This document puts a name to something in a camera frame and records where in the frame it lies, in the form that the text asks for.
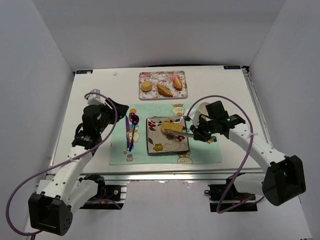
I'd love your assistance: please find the yellow bread slice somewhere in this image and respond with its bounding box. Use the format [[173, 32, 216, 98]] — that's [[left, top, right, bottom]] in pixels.
[[160, 121, 186, 136]]

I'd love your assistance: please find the orange-brown bread slice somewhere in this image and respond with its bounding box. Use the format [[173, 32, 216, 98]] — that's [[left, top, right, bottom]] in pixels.
[[157, 84, 173, 98]]

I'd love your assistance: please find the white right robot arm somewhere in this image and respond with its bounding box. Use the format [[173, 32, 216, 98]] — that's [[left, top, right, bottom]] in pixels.
[[185, 100, 306, 206]]

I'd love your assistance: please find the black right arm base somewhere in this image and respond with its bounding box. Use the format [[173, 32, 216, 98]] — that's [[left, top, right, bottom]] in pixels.
[[204, 184, 258, 213]]

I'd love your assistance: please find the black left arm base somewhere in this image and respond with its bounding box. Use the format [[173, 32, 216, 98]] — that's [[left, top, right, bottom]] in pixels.
[[69, 174, 126, 211]]

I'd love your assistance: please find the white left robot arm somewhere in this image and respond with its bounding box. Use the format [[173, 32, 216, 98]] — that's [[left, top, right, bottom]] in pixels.
[[28, 98, 129, 236]]

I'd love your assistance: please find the purple spoon back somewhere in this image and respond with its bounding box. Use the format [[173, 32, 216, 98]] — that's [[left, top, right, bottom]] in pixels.
[[129, 113, 136, 151]]

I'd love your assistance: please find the purple spoon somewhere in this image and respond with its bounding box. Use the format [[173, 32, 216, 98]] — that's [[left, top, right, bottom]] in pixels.
[[129, 113, 136, 151], [130, 114, 140, 149]]

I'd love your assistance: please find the purple spoon front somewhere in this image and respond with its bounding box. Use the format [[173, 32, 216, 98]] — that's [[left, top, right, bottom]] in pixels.
[[130, 114, 140, 149]]

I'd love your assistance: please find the light green mug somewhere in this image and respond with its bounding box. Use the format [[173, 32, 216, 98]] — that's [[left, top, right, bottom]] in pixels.
[[198, 102, 211, 122]]

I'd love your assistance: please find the round yellow bun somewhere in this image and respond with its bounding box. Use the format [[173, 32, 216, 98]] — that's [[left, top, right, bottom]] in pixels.
[[140, 81, 153, 92]]

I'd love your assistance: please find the square floral ceramic plate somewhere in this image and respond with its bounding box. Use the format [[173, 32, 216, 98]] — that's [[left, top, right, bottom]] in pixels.
[[146, 116, 190, 155]]

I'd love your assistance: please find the black table label left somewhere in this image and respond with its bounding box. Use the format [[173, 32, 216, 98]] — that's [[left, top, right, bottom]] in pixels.
[[75, 69, 93, 75]]

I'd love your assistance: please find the black table label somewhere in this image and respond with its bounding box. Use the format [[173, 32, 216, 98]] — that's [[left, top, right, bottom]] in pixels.
[[75, 69, 93, 75], [223, 65, 241, 70]]

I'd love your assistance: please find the floral rectangular tray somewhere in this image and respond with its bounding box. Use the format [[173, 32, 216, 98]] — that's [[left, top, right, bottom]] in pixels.
[[138, 70, 189, 100]]

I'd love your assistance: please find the black table label right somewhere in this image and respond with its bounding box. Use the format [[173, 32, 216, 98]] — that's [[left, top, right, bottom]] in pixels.
[[223, 65, 241, 70]]

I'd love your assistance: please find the sesame hot dog bun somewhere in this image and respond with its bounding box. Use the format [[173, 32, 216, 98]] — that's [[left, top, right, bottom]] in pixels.
[[173, 76, 183, 90]]

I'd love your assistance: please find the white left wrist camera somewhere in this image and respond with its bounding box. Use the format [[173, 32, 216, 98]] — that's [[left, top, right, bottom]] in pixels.
[[84, 88, 106, 106]]

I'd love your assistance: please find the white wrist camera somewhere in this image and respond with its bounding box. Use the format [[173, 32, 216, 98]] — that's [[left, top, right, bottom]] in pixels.
[[84, 88, 106, 106], [184, 108, 200, 128]]

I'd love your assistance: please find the aluminium table frame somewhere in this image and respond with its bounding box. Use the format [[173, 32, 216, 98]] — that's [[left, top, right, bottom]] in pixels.
[[49, 66, 270, 175]]

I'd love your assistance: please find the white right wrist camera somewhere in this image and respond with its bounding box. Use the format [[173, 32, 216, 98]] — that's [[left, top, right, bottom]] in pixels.
[[184, 108, 200, 128]]

